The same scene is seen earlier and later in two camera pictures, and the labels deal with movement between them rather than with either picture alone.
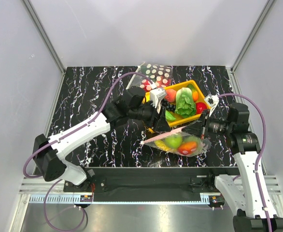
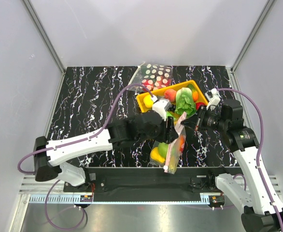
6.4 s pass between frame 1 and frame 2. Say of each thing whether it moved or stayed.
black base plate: stayed
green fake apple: moved
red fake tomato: stayed
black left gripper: moved
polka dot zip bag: stayed
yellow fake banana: moved
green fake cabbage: stayed
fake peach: stayed
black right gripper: moved
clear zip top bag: moved
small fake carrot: stayed
